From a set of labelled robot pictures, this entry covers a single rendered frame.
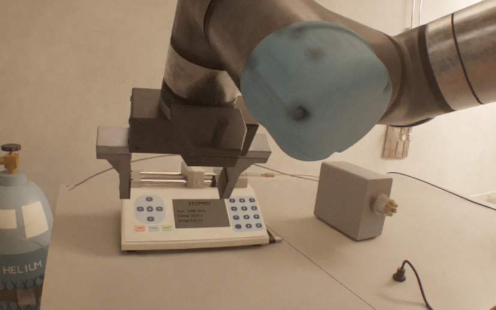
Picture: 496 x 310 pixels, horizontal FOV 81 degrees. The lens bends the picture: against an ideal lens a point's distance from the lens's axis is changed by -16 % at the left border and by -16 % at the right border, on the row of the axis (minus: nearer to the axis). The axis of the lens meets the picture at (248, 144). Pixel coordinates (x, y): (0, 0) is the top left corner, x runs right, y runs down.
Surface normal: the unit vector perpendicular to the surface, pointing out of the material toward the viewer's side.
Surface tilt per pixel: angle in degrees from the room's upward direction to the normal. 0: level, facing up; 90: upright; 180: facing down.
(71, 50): 90
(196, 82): 122
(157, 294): 0
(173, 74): 108
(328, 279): 0
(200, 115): 37
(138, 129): 127
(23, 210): 67
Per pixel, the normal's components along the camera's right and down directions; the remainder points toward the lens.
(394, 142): 0.44, 0.19
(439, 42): -0.80, -0.06
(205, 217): 0.29, -0.67
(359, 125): 0.43, 0.72
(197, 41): -0.36, 0.58
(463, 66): -0.69, 0.39
